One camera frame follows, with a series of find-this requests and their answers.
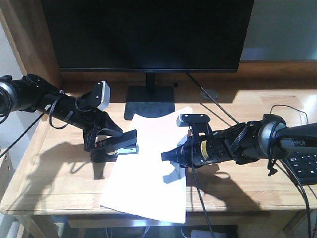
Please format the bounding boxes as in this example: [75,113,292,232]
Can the black computer monitor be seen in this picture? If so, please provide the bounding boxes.
[42,0,254,119]

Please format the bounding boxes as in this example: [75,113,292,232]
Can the black computer mouse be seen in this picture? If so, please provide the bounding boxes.
[263,114,286,124]

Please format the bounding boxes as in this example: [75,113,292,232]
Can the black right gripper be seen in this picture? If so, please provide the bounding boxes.
[161,132,234,184]

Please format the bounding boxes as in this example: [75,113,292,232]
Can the wooden desk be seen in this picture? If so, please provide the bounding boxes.
[0,0,317,238]

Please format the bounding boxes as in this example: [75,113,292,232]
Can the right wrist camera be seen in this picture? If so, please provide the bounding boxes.
[176,114,211,136]

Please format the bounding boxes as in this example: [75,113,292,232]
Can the black monitor cable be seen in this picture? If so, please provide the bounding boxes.
[186,72,240,124]

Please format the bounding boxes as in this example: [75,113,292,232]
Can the black keyboard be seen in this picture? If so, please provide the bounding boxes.
[284,152,317,185]

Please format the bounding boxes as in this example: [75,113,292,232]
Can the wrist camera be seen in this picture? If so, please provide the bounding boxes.
[90,81,110,111]
[176,114,211,136]

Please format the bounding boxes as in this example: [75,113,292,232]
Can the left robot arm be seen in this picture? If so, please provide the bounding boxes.
[0,74,125,163]

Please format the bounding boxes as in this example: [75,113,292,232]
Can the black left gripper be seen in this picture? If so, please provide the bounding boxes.
[37,92,123,163]

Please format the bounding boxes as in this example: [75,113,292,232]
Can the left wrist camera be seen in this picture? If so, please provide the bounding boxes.
[90,81,110,111]

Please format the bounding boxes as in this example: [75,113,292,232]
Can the black stapler with orange label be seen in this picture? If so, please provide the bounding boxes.
[83,130,139,155]

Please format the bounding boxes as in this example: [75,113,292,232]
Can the white paper sheet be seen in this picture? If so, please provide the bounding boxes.
[100,107,193,224]

